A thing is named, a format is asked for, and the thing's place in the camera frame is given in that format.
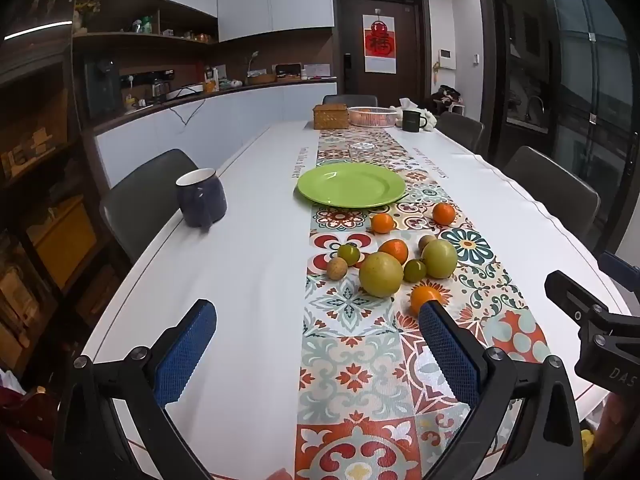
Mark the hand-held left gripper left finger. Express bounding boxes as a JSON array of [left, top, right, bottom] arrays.
[[52, 299, 218, 480]]

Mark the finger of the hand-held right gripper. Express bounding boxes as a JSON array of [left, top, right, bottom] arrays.
[[545, 270, 608, 333], [598, 251, 640, 291]]

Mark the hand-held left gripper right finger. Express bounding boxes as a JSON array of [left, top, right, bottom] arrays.
[[418, 300, 586, 480]]

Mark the large yellow-green pear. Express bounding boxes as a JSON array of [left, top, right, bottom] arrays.
[[422, 239, 459, 279], [359, 252, 405, 298]]

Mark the green plate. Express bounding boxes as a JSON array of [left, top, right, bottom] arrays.
[[297, 162, 407, 209]]

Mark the grey chair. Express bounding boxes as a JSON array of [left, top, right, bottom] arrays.
[[435, 111, 485, 155], [322, 94, 378, 108], [99, 149, 201, 266], [502, 146, 601, 253]]

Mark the white patterned tablecloth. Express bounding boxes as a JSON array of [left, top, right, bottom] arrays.
[[80, 120, 631, 480]]

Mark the dark blue mug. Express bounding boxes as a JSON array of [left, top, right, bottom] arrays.
[[175, 167, 228, 233]]

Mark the glass sliding door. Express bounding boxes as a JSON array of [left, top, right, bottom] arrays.
[[542, 0, 640, 261]]

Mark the dark wooden bookshelf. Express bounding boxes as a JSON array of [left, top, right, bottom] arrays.
[[0, 35, 126, 386]]

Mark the dark bag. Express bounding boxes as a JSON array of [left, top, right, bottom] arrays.
[[431, 85, 463, 111]]

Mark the dark green mug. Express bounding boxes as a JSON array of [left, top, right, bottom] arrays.
[[401, 109, 427, 133]]

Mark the white base cabinet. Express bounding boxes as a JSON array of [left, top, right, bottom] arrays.
[[92, 77, 338, 181]]

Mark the white plastic basket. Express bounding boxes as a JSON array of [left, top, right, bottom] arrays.
[[347, 106, 398, 127]]

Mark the white cloth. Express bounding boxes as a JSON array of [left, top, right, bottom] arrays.
[[389, 99, 438, 132]]

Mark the wicker box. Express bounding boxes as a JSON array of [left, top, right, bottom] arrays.
[[313, 104, 349, 131]]

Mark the black coffee machine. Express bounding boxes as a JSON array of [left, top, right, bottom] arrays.
[[84, 59, 123, 116]]

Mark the dark brown door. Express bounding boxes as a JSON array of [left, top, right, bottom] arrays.
[[334, 0, 432, 108]]

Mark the red and white door poster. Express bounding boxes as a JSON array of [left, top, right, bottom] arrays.
[[363, 15, 396, 73]]

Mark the black cable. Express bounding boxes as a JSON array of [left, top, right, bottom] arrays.
[[165, 95, 207, 126]]

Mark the wooden wall shelf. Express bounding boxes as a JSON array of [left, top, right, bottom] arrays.
[[72, 0, 218, 46]]

